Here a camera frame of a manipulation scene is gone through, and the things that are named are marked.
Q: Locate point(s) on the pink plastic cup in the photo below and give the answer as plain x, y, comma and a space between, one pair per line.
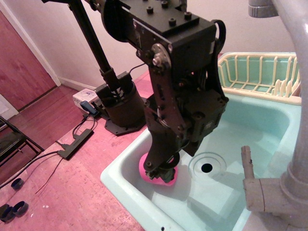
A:
155, 181

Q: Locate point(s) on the black USB hub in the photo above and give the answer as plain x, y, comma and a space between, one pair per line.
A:
70, 150

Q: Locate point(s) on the black metal chair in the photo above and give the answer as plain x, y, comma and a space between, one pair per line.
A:
13, 142

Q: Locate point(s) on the white cardboard box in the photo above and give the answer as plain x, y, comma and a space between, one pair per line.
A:
84, 95

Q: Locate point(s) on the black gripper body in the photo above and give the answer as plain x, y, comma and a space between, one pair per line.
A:
166, 142

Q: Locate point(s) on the grey PVC pipe faucet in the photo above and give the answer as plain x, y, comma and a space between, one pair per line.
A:
279, 195

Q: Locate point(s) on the light green sink basin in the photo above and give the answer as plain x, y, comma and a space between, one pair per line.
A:
208, 194

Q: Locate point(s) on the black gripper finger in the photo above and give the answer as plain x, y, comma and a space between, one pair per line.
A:
167, 175
155, 174

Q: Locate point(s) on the red wooden door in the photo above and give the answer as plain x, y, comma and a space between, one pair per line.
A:
23, 79

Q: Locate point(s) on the cream dish drying rack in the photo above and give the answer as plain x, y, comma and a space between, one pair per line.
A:
272, 74

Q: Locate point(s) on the blue adapter plug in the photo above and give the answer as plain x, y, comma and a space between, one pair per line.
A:
85, 105

